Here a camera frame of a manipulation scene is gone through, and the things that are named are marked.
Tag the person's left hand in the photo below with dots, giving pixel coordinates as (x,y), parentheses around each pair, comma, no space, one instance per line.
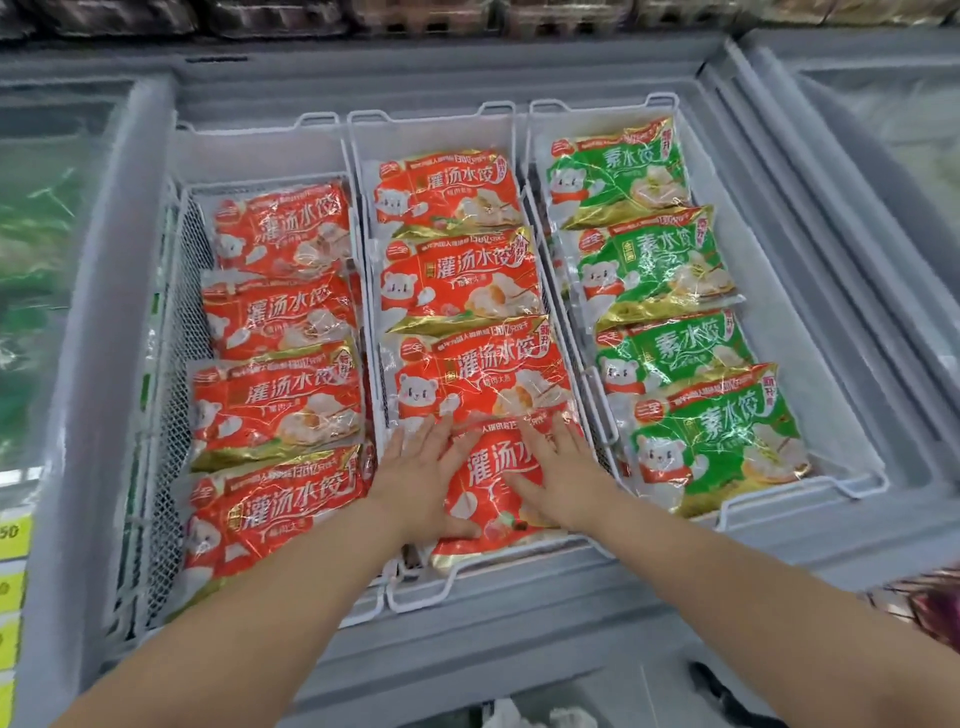
(420,502)

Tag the person's right hand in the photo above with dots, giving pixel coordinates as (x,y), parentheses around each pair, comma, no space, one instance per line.
(570,487)

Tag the red dumpling packet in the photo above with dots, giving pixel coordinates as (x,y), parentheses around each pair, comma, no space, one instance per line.
(487,465)

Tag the grey freezer with green front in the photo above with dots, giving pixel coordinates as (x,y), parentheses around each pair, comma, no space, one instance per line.
(525,622)

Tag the green dumpling packet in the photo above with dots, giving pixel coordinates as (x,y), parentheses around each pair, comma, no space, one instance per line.
(675,349)
(652,262)
(712,435)
(622,169)

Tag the red dumpling packets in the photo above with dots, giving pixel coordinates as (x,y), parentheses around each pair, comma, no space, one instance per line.
(285,232)

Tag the freezer sliding glass lid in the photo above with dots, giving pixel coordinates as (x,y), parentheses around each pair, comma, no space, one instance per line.
(90,375)

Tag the person's right forearm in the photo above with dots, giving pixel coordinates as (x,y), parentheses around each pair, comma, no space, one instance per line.
(787,622)

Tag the person's left forearm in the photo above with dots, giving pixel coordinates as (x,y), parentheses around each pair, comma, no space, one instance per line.
(247,622)

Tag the person's light trouser leg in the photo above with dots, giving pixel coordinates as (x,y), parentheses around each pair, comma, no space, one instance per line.
(525,716)

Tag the white plastic freezer basket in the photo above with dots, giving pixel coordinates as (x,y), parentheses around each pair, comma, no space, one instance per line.
(427,127)
(255,150)
(787,390)

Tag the person's black right shoe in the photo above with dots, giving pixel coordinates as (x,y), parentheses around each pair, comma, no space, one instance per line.
(712,686)

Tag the grey freezer with loose dumplings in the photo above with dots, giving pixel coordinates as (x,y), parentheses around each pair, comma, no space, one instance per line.
(825,45)

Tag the clear sleeve with yellow tags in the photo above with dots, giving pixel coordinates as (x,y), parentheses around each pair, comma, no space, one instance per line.
(11,536)

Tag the green frozen bags under lid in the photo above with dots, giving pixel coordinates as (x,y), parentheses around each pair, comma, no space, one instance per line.
(30,247)

